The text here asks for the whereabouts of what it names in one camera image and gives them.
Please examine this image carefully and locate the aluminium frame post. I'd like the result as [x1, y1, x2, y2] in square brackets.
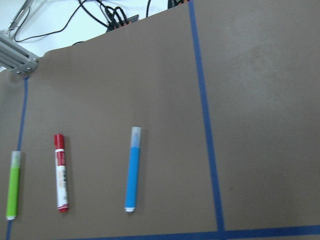
[0, 31, 39, 75]

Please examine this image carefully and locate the red marker pen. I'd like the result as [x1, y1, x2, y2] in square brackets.
[54, 133, 69, 213]

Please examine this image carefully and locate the green highlighter pen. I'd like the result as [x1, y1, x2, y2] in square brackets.
[6, 151, 21, 221]

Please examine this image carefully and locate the blue marker pen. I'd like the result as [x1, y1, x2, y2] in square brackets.
[124, 126, 142, 213]

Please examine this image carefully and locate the orange black connector strip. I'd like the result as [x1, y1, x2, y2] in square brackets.
[99, 5, 139, 33]

